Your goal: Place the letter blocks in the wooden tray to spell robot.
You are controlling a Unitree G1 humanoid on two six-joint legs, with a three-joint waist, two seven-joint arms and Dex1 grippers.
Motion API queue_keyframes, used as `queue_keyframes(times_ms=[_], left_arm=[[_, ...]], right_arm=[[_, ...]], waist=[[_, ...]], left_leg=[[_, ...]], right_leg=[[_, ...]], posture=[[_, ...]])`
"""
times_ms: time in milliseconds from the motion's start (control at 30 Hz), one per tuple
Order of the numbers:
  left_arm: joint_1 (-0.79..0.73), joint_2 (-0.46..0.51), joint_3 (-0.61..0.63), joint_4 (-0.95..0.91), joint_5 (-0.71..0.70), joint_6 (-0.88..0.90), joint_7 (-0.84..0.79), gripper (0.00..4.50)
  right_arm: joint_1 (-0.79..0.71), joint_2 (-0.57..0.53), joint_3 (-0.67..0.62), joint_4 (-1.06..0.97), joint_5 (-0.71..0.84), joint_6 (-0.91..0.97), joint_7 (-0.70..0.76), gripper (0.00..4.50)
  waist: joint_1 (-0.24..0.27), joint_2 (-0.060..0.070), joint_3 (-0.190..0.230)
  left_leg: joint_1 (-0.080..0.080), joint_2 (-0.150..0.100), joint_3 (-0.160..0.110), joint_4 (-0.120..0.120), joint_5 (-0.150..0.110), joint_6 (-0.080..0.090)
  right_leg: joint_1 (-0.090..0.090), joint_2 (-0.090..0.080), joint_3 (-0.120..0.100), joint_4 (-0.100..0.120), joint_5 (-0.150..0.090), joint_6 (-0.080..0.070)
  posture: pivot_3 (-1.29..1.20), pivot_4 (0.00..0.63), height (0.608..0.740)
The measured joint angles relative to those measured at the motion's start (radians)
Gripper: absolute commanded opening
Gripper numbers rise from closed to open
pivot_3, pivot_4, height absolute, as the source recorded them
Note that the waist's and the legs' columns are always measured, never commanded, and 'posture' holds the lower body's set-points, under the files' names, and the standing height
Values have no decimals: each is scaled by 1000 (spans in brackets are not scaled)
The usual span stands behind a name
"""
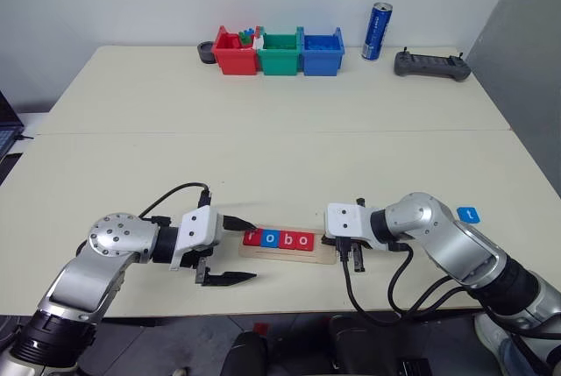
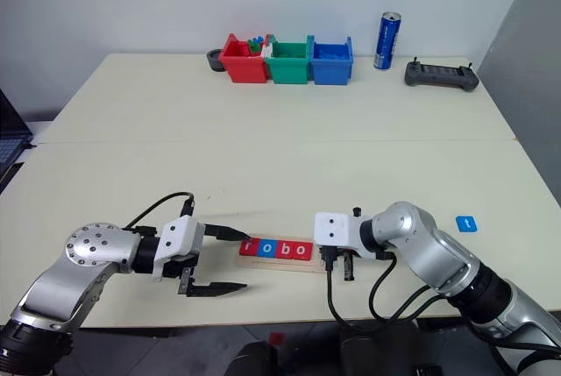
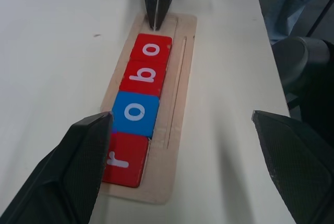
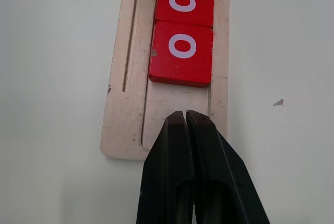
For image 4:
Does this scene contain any red letter tile o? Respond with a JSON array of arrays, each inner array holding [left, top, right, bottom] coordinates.
[[149, 20, 214, 89]]

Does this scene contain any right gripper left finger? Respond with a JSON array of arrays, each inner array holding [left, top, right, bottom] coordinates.
[[135, 110, 195, 224]]

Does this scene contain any red letter tile b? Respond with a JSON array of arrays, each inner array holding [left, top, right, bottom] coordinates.
[[155, 0, 216, 29]]

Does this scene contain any wooden letter tray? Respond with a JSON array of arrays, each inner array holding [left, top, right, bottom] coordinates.
[[100, 0, 231, 161]]

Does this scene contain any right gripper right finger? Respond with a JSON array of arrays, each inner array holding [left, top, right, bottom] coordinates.
[[186, 110, 271, 224]]

